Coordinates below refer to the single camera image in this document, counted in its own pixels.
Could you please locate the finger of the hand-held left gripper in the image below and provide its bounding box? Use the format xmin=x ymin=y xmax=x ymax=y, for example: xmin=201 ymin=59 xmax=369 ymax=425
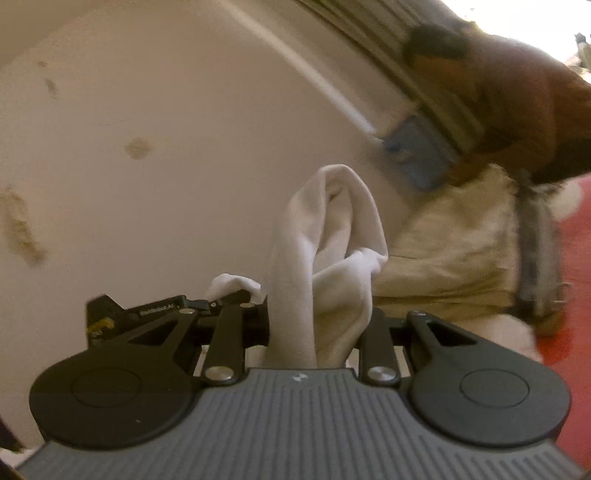
xmin=187 ymin=289 xmax=253 ymax=309

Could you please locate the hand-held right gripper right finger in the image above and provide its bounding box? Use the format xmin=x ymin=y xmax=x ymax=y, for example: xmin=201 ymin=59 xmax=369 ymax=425
xmin=358 ymin=307 xmax=478 ymax=387

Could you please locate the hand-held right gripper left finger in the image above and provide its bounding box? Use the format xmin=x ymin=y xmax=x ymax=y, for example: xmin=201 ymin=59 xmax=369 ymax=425
xmin=126 ymin=300 xmax=272 ymax=387

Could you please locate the white printed shirt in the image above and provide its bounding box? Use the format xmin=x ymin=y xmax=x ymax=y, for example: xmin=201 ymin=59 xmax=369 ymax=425
xmin=203 ymin=164 xmax=391 ymax=370

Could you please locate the beige folded garment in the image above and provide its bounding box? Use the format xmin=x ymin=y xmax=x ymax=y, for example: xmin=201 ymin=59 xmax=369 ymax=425
xmin=372 ymin=164 xmax=539 ymax=334

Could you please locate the grey cloth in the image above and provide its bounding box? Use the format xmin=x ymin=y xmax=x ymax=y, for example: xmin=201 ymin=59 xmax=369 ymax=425
xmin=515 ymin=171 xmax=571 ymax=336

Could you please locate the blue cloth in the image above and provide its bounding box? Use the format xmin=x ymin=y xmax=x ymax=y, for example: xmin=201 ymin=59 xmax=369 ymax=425
xmin=382 ymin=114 xmax=461 ymax=191

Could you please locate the pink floral blanket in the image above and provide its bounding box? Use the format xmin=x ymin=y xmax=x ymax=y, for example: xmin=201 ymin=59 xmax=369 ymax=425
xmin=531 ymin=173 xmax=591 ymax=467

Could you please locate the striped beige curtain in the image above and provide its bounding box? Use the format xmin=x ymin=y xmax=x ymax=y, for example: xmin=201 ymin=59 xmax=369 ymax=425
xmin=295 ymin=0 xmax=485 ymax=153

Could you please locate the white wall conduit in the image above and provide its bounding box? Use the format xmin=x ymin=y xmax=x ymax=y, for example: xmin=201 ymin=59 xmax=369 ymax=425
xmin=217 ymin=0 xmax=378 ymax=137

